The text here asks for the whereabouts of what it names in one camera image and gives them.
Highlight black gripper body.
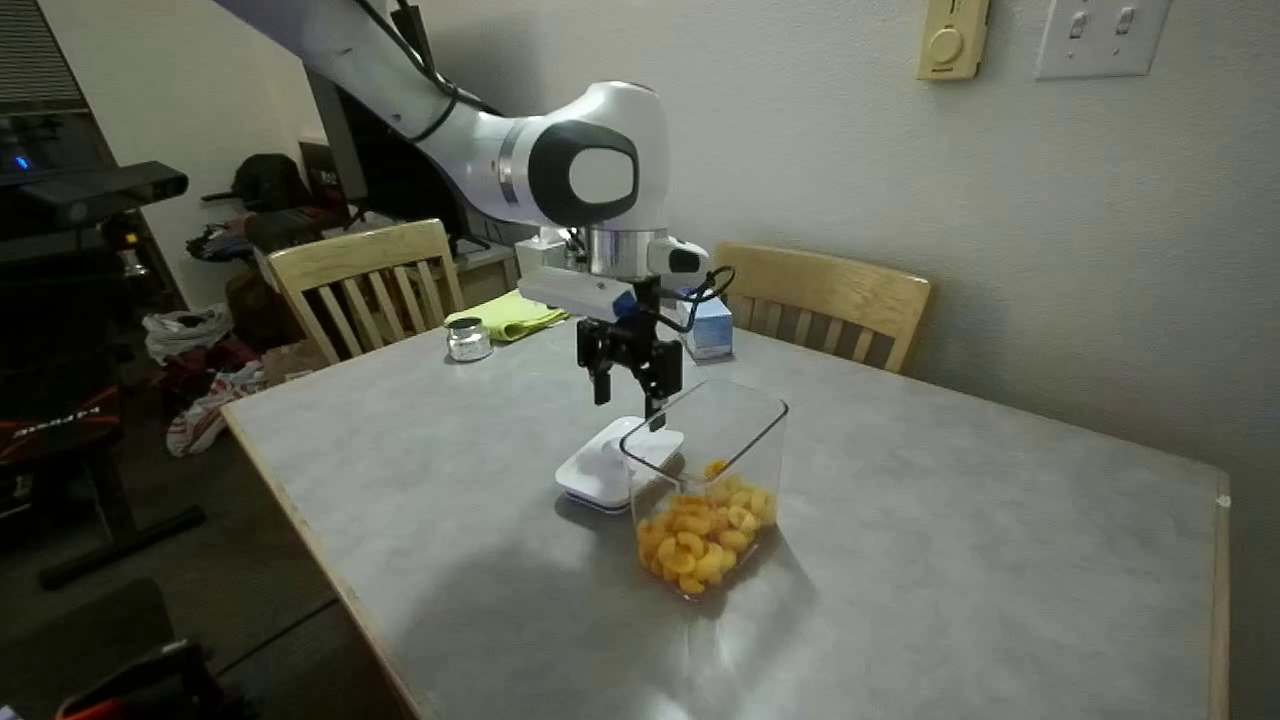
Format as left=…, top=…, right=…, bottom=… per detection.
left=575, top=279, right=685, bottom=379

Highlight white container lid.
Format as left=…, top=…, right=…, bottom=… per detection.
left=555, top=418, right=685, bottom=507

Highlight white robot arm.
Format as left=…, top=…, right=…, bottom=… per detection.
left=217, top=0, right=704, bottom=421

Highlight light blue tissue box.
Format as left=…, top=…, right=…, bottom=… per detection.
left=685, top=299, right=734, bottom=366

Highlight clear plastic container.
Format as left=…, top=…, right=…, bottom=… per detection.
left=622, top=379, right=789, bottom=602

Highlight green folded cloth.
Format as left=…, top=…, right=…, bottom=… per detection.
left=460, top=289, right=565, bottom=344

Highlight yellow snacks in container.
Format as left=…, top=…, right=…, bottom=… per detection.
left=636, top=462, right=776, bottom=597

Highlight wooden chair at table end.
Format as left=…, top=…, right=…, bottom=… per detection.
left=267, top=222, right=463, bottom=366

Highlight black monitor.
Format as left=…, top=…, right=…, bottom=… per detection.
left=309, top=67, right=469, bottom=236

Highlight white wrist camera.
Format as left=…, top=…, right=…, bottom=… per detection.
left=516, top=228, right=712, bottom=326

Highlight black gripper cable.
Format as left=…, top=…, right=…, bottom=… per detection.
left=653, top=260, right=742, bottom=337

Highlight wooden chair by wall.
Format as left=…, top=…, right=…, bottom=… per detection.
left=718, top=239, right=932, bottom=371

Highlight beige wall thermostat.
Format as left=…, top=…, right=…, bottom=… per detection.
left=915, top=0, right=993, bottom=86

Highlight black depth camera on stand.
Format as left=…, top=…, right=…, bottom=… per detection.
left=9, top=162, right=190, bottom=228

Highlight white light switch plate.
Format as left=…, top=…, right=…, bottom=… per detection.
left=1032, top=0, right=1173, bottom=81

